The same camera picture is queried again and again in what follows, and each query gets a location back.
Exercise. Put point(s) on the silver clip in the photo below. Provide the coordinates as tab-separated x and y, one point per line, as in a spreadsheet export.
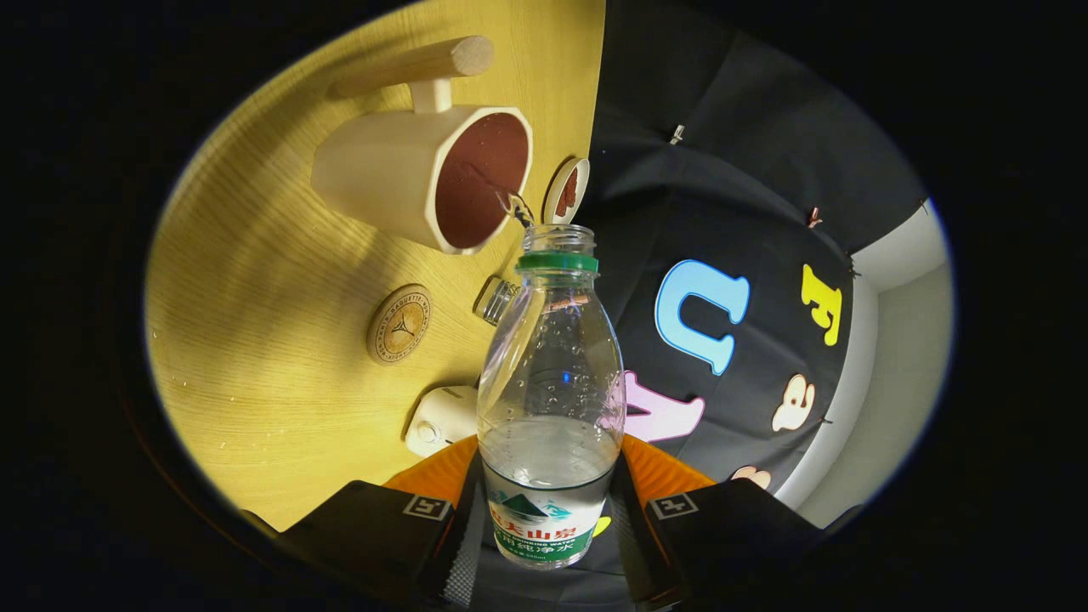
677	133

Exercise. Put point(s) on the wooden table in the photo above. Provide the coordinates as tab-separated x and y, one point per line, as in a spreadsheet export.
255	340

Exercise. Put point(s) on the brown meat slice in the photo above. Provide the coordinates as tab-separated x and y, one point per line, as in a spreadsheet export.
569	191

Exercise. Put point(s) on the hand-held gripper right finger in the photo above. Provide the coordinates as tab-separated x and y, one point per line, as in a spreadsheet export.
633	552

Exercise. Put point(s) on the clear plastic juice bottle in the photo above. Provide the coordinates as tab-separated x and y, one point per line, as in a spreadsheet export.
552	382

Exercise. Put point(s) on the black backdrop cloth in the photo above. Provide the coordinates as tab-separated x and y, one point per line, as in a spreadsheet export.
722	170

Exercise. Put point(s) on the copper clip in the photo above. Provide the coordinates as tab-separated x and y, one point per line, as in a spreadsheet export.
814	217

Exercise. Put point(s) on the round cork coaster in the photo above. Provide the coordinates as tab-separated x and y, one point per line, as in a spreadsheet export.
399	325

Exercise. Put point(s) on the round white plate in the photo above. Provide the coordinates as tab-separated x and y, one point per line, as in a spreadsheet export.
554	200

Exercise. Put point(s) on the white toaster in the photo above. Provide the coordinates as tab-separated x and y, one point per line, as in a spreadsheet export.
442	421

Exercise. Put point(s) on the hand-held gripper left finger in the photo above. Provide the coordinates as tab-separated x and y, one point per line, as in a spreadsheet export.
459	557

